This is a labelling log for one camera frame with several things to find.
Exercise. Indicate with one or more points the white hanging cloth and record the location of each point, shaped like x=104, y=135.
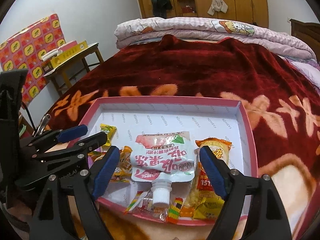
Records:
x=217, y=6

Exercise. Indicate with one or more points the small wooden side table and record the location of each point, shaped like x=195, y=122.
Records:
x=59, y=77

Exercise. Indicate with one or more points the white pink jelly drink pouch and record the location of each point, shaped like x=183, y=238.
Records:
x=161, y=160

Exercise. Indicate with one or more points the red cream floral blanket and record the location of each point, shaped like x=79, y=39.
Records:
x=281, y=103

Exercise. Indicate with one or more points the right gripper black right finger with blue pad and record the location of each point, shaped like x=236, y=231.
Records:
x=266, y=218

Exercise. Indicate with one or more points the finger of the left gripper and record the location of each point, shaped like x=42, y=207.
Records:
x=84, y=146
x=50, y=138

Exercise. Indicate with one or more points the clear colourful candy packet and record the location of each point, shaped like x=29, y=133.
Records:
x=142, y=205

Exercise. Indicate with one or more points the red yellow patterned board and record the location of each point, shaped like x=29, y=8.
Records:
x=25, y=49

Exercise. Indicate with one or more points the pink checked folded quilt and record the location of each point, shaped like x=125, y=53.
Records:
x=284, y=45

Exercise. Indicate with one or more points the pink shallow box lid tray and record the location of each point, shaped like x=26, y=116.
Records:
x=201, y=117

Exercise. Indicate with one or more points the yellow rice cracker packet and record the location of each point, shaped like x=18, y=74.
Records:
x=202, y=202

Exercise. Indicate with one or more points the yellow small snack packet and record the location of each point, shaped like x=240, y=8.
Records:
x=109, y=131

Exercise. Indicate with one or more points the dark wooden headboard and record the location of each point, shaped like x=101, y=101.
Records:
x=308, y=33

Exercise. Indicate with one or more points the yellow gift box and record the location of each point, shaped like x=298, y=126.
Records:
x=67, y=54

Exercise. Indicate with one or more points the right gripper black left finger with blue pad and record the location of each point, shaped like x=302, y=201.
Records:
x=52, y=218

